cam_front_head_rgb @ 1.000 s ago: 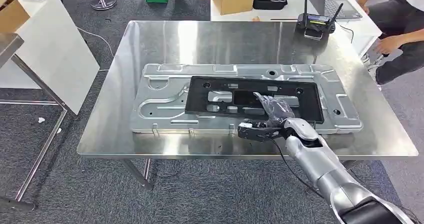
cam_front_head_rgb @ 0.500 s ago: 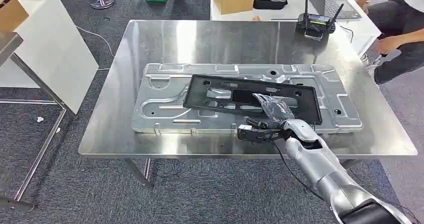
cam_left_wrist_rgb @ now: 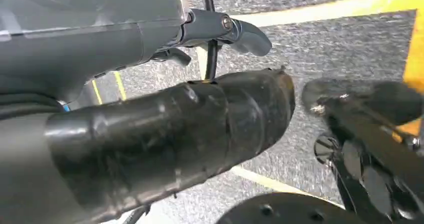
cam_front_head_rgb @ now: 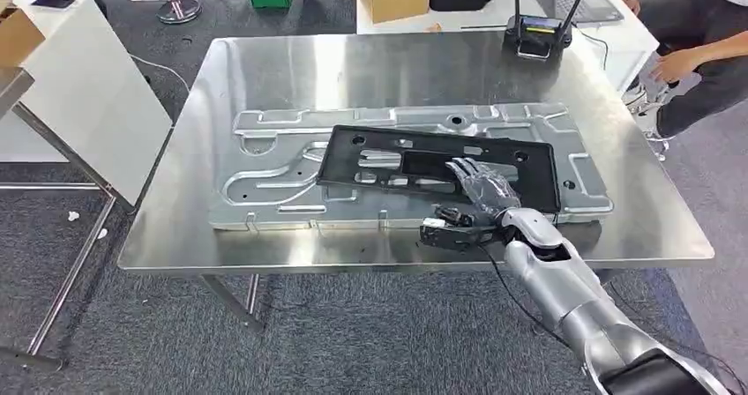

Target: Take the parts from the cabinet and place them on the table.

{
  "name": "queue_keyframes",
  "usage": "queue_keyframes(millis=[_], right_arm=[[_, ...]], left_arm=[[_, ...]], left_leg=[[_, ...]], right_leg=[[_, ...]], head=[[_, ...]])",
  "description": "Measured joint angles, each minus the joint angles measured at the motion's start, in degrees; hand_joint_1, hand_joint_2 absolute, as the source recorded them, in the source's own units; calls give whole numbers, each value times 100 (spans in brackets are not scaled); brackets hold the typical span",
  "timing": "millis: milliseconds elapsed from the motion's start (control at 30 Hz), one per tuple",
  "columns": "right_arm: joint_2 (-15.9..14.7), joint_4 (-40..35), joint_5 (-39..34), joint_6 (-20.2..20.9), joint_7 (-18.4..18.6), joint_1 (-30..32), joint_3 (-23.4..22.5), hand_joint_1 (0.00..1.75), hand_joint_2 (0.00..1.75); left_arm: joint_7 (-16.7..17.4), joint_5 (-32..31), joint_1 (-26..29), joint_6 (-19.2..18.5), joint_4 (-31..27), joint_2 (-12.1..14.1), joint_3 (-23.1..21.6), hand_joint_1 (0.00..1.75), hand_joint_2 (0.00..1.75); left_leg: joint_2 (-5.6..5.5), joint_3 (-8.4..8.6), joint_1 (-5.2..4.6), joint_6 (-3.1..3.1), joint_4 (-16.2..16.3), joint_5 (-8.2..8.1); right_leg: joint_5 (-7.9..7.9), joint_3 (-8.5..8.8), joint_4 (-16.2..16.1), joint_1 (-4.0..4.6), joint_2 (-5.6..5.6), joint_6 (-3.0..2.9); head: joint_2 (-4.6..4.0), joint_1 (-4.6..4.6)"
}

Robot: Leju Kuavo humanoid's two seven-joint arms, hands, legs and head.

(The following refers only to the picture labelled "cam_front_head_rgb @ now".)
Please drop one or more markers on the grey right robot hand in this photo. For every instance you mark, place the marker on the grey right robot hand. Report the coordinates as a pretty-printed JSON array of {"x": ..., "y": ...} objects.
[{"x": 489, "y": 189}]

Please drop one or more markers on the chrome chair base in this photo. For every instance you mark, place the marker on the chrome chair base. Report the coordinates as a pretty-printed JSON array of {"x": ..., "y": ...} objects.
[{"x": 648, "y": 109}]

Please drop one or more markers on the black plastic panel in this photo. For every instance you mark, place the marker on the black plastic panel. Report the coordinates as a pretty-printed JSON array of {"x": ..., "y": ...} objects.
[{"x": 345, "y": 153}]

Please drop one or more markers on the white desk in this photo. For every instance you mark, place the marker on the white desk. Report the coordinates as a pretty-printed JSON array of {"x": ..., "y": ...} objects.
[{"x": 491, "y": 21}]

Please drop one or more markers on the stamped sheet metal panel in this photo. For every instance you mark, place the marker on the stamped sheet metal panel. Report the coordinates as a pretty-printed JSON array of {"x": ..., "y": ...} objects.
[{"x": 269, "y": 205}]

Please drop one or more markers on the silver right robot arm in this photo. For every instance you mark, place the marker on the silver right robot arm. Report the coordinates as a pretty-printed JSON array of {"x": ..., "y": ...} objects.
[{"x": 564, "y": 287}]

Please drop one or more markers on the person's hand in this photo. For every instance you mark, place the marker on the person's hand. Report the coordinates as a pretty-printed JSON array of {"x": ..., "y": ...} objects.
[{"x": 672, "y": 65}]

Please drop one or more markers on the black phone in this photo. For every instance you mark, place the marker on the black phone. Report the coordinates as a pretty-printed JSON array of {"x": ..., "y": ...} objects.
[{"x": 52, "y": 2}]

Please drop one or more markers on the white paper scrap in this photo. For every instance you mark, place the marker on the white paper scrap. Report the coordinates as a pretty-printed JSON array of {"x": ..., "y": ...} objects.
[
  {"x": 73, "y": 216},
  {"x": 102, "y": 234}
]

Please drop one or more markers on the white table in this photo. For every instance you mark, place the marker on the white table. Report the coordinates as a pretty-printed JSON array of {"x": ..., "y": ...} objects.
[{"x": 87, "y": 88}]

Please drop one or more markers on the person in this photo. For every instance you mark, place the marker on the person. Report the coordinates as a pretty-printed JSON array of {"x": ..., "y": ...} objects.
[{"x": 707, "y": 24}]

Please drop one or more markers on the black router with antennas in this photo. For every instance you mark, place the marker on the black router with antennas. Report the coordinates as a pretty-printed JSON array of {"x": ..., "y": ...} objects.
[{"x": 534, "y": 35}]

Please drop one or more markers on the steel frame table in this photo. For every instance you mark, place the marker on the steel frame table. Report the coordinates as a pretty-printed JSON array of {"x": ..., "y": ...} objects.
[{"x": 64, "y": 147}]

